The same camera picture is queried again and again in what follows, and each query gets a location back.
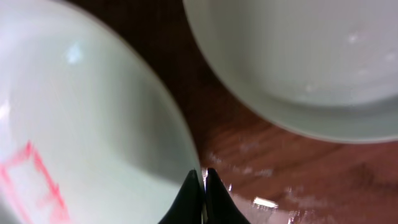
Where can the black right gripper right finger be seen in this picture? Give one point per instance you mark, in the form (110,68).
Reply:
(220,207)

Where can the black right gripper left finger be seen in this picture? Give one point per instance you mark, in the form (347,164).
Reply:
(188,204)

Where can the light green plate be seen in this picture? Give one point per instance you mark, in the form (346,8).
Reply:
(89,133)
(325,69)

